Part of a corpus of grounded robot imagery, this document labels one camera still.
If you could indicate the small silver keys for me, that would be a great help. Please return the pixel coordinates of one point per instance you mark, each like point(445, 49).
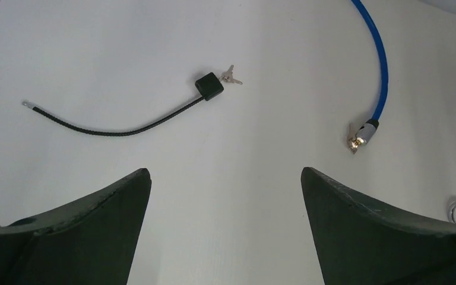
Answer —
point(227, 76)

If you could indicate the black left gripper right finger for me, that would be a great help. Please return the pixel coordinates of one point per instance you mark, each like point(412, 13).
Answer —
point(362, 240)

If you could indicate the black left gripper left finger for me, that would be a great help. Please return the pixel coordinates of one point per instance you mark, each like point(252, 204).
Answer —
point(91, 240)

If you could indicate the black cable lock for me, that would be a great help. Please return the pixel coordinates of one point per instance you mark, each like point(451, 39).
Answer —
point(208, 86)

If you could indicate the blue cable lock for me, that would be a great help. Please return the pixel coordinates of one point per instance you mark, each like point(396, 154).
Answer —
point(366, 131)

